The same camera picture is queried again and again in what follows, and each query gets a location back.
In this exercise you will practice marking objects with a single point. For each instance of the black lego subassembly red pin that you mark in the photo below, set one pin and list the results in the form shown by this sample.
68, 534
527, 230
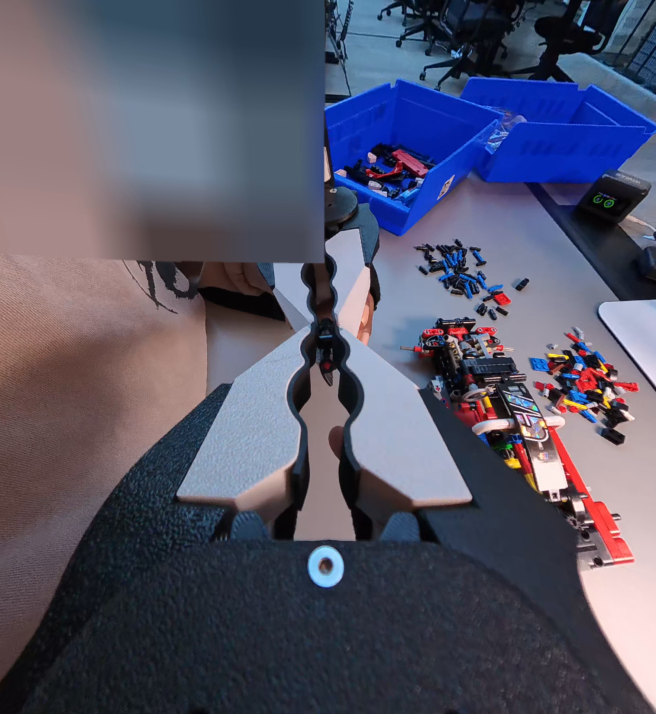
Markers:
326, 351

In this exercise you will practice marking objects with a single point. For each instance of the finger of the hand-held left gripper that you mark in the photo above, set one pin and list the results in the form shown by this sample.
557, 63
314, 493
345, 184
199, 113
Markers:
350, 268
291, 290

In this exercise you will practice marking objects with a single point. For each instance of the partly built lego car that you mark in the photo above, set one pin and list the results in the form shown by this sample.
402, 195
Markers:
506, 401

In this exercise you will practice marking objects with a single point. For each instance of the pile of blue black pins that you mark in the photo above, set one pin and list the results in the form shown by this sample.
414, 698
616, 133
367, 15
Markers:
456, 270

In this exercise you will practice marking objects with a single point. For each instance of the person's torso beige hoodie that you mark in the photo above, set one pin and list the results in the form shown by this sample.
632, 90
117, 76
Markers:
54, 418

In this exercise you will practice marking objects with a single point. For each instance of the person's left hand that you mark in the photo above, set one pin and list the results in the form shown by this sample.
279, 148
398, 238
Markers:
238, 277

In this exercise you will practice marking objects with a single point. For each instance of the blue lego plate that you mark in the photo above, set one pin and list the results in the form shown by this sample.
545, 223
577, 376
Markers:
539, 363

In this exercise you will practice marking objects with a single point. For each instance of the white book stand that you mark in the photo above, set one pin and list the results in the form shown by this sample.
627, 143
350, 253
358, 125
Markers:
645, 334

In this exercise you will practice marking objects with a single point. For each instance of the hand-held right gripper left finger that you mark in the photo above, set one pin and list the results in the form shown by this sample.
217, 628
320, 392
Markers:
244, 446

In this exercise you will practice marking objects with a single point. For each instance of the pile of mixed lego bricks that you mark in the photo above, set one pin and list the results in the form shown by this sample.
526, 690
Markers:
584, 385

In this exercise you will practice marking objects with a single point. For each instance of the black device green lights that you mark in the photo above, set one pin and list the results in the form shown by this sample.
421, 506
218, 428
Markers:
612, 195

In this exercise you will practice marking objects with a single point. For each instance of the small clear plastic bag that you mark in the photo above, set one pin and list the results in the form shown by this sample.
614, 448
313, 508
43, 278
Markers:
506, 131

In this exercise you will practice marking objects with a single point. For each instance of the person's right hand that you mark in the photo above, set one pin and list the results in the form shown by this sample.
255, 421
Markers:
336, 440

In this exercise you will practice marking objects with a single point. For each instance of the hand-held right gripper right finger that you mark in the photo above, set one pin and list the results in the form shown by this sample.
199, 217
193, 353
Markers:
406, 446

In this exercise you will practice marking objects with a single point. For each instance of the red square lego plate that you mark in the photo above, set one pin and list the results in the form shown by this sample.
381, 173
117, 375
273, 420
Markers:
502, 298

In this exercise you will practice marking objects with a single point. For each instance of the black office chair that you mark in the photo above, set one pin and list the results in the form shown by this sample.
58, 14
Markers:
570, 33
473, 28

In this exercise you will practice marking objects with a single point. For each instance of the blue plastic bin white label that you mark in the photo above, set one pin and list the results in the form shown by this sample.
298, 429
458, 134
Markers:
417, 111

